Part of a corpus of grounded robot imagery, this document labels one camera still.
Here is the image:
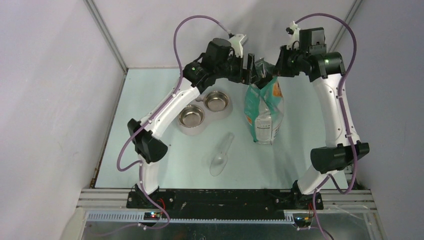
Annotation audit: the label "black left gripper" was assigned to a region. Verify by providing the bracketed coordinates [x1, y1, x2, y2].
[214, 50, 260, 85]

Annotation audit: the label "teal pet food bag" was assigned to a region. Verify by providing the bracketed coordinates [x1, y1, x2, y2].
[244, 58, 285, 144]

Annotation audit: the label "clear plastic scoop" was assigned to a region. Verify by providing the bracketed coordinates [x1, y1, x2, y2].
[209, 132, 235, 177]

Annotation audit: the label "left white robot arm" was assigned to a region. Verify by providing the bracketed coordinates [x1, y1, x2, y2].
[127, 34, 254, 208]

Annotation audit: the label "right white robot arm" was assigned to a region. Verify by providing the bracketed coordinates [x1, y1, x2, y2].
[273, 24, 370, 209]

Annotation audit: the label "right steel bowl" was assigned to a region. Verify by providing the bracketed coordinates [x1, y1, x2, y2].
[203, 90, 230, 112]

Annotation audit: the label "steel bowl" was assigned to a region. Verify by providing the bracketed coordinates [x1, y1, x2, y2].
[177, 104, 205, 128]
[203, 90, 230, 112]

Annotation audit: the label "grey double bowl stand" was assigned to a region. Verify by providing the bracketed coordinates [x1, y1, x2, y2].
[176, 91, 233, 136]

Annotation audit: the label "left steel bowl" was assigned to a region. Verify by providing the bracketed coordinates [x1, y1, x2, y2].
[177, 104, 205, 128]

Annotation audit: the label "right controller board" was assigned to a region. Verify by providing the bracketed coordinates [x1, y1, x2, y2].
[293, 216, 314, 230]

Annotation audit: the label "controller board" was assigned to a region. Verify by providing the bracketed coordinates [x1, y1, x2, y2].
[293, 216, 314, 230]
[143, 211, 162, 221]

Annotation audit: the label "left controller board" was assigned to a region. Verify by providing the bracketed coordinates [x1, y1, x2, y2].
[143, 211, 162, 221]

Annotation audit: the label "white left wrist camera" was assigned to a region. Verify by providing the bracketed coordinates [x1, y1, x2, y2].
[228, 33, 248, 58]

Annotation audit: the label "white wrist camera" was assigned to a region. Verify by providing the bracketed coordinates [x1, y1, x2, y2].
[228, 33, 248, 58]
[286, 21, 301, 50]

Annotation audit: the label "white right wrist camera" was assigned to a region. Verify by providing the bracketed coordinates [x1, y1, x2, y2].
[286, 21, 301, 50]

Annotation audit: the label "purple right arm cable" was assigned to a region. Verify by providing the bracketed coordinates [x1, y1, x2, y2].
[294, 13, 360, 240]

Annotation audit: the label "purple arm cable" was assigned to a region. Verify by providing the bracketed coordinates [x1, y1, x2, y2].
[116, 15, 233, 231]
[294, 13, 360, 240]

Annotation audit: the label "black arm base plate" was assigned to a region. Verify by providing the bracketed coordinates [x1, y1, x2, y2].
[126, 189, 324, 221]

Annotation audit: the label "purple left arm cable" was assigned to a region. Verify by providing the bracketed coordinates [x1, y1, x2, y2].
[116, 15, 233, 231]

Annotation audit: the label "aluminium frame rail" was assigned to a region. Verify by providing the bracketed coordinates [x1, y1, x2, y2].
[77, 188, 378, 224]

